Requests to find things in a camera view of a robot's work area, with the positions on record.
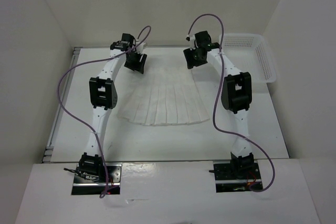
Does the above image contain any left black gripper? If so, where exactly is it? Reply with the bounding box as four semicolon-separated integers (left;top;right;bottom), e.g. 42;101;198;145
124;50;147;74

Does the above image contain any white pleated skirt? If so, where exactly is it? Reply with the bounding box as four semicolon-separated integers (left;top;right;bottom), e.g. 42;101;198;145
117;67;209;126

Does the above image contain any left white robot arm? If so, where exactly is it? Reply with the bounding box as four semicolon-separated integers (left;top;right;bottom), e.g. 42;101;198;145
77;34;147;182

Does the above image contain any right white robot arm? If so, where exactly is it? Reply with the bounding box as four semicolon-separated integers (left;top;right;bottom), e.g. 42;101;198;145
183;31;254;179

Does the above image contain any white perforated plastic basket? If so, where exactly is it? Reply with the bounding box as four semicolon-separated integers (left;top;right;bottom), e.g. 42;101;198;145
223;33;277;83

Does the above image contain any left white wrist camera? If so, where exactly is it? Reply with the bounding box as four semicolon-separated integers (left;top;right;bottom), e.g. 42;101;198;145
135;41;146;54

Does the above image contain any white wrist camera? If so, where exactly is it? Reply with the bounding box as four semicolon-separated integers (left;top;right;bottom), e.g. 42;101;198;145
186;34;197;50
135;41;146;54

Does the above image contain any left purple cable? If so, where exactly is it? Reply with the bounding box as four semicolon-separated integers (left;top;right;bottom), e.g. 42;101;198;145
57;26;152;198

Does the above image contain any purple cable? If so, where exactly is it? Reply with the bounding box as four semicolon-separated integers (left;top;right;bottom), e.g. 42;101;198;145
57;26;152;198
186;13;277;193

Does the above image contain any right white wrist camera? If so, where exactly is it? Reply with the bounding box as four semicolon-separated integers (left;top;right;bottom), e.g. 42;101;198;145
186;34;197;50

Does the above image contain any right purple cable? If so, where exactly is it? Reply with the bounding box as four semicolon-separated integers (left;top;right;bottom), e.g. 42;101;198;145
186;13;277;193

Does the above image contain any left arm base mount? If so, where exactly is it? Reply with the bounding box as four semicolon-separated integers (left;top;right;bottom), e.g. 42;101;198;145
64;164;122;197

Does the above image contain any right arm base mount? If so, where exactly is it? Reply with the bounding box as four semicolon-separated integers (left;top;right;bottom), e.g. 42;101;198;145
209;161;263;193

